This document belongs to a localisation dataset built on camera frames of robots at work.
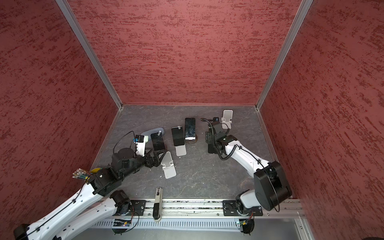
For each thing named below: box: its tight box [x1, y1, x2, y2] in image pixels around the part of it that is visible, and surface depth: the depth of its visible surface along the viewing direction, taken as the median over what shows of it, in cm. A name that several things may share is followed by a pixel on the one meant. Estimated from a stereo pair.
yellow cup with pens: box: [72, 167, 103, 180], surface depth 71 cm
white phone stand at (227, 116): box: [221, 109, 233, 129], surface depth 105 cm
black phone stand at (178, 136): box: [171, 127, 185, 146], surface depth 91 cm
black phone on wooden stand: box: [184, 117, 196, 140], surface depth 97 cm
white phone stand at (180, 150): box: [175, 144, 187, 157], surface depth 96 cm
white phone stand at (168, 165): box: [159, 151, 177, 180], surface depth 86 cm
